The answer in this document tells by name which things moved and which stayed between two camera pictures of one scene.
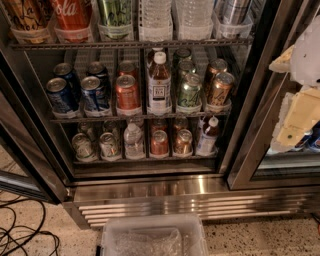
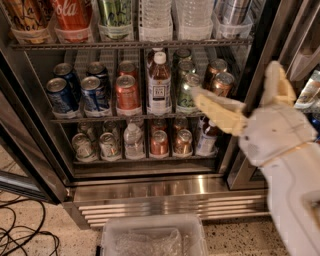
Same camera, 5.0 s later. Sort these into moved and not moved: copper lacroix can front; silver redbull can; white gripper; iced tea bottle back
Moved: white gripper
Not moved: copper lacroix can front; silver redbull can; iced tea bottle back
